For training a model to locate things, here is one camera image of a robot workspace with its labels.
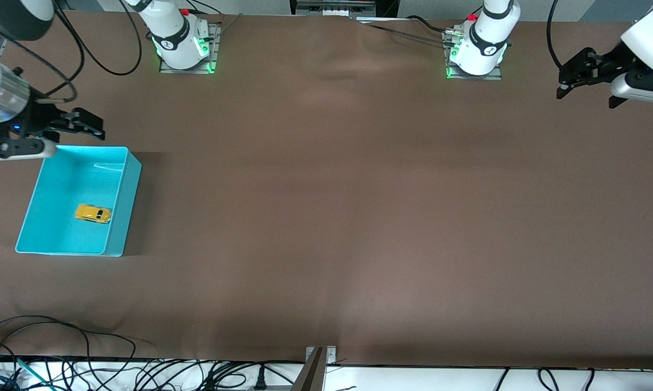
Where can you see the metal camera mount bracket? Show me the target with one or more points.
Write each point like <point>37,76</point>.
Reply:
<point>320,355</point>

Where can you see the yellow beetle toy car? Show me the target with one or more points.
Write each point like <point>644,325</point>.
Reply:
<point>93,213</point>

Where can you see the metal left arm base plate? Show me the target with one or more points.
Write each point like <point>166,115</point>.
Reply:
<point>476,77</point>

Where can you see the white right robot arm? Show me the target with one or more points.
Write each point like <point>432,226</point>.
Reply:
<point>174,38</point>

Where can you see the black power plug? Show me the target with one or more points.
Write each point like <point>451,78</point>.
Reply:
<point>260,380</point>

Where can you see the grey power strip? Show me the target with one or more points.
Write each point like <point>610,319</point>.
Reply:
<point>332,8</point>

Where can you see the teal plastic storage bin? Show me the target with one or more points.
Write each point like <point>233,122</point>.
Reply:
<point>55,233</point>

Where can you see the brown table cloth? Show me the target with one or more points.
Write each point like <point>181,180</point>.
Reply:
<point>326,217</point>

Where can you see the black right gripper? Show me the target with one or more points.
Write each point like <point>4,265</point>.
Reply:
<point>34,120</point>

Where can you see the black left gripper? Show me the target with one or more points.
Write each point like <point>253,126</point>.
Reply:
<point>615,61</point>

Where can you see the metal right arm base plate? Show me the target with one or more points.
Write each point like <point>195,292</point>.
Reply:
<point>215,49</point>

